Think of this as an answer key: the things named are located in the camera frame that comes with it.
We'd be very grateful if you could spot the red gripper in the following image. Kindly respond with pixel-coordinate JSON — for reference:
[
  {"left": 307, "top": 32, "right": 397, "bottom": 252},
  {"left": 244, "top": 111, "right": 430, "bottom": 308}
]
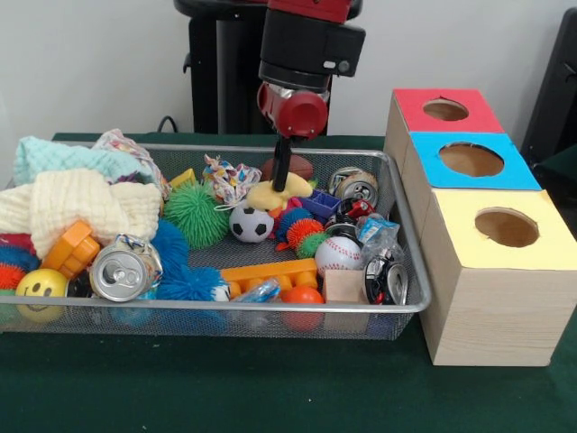
[{"left": 256, "top": 82, "right": 329, "bottom": 191}]

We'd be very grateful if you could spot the yellow duck plush toy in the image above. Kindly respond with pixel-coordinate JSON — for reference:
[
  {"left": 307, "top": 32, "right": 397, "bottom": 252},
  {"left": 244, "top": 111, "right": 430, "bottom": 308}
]
[{"left": 246, "top": 172, "right": 315, "bottom": 213}]

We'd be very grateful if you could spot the cream knitted cloth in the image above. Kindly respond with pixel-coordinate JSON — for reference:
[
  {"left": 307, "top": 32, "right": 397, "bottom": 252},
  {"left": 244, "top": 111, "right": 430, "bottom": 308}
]
[{"left": 0, "top": 170, "right": 162, "bottom": 258}]

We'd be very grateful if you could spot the mint green knitted cloth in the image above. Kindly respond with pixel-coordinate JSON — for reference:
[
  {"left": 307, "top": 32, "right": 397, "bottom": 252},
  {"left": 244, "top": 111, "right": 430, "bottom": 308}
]
[{"left": 13, "top": 136, "right": 154, "bottom": 186}]

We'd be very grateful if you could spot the wooden box with three holes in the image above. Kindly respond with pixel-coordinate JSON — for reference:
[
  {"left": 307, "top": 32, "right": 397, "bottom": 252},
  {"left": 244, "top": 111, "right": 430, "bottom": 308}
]
[{"left": 383, "top": 88, "right": 577, "bottom": 367}]

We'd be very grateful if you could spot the brown toy football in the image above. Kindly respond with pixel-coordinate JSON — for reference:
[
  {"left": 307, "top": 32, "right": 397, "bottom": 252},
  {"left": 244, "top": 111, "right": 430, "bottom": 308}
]
[{"left": 261, "top": 156, "right": 315, "bottom": 181}]

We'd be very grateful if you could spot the black and white soccer ball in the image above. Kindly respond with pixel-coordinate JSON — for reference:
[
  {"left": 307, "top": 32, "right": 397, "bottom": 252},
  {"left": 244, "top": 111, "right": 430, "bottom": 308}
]
[{"left": 228, "top": 200, "right": 275, "bottom": 244}]

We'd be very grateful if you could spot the bright green spiky ball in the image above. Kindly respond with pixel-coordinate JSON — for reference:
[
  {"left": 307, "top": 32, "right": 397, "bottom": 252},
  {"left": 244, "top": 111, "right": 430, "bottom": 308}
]
[{"left": 162, "top": 181, "right": 231, "bottom": 250}]

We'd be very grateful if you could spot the white baseball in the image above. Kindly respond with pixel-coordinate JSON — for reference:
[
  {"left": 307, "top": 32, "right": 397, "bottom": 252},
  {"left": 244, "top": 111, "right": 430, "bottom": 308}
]
[{"left": 314, "top": 236, "right": 364, "bottom": 277}]

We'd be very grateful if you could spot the long orange building brick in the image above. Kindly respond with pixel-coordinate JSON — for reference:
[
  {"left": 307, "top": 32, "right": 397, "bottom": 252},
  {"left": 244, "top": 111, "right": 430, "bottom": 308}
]
[{"left": 220, "top": 258, "right": 319, "bottom": 299}]

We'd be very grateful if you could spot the orange ball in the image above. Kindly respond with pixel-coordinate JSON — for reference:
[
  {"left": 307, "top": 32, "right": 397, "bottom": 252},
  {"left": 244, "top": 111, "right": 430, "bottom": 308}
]
[{"left": 279, "top": 285, "right": 325, "bottom": 333}]

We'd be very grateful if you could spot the crushed silver drink can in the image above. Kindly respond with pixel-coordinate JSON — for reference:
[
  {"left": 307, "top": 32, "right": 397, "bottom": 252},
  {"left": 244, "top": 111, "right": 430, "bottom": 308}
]
[{"left": 88, "top": 233, "right": 163, "bottom": 303}]

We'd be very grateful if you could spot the dark green tablecloth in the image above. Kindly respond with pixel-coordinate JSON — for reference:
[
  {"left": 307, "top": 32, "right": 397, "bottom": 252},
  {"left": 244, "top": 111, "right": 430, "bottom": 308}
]
[
  {"left": 531, "top": 143, "right": 577, "bottom": 204},
  {"left": 0, "top": 131, "right": 577, "bottom": 433}
]

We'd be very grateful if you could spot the yellow ball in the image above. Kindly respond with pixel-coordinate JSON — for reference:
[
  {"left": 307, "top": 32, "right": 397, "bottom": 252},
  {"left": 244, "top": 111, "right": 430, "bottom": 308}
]
[{"left": 15, "top": 269, "right": 69, "bottom": 324}]

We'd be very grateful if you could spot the black upright panel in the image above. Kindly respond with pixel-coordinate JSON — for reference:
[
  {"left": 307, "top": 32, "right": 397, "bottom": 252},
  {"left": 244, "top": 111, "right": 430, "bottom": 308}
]
[{"left": 520, "top": 6, "right": 577, "bottom": 157}]

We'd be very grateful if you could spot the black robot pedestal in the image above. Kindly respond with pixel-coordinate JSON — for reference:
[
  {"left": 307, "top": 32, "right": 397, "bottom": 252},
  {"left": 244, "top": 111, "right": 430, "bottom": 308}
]
[{"left": 173, "top": 0, "right": 369, "bottom": 135}]

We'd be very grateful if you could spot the black cable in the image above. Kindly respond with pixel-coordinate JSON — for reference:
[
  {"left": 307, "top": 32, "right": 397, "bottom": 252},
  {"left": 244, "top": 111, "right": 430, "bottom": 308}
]
[{"left": 155, "top": 115, "right": 196, "bottom": 134}]

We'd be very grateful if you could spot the shallow wire mesh bin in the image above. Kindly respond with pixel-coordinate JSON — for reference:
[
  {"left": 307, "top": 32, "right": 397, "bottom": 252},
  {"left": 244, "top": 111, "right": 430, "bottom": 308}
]
[{"left": 0, "top": 141, "right": 434, "bottom": 340}]

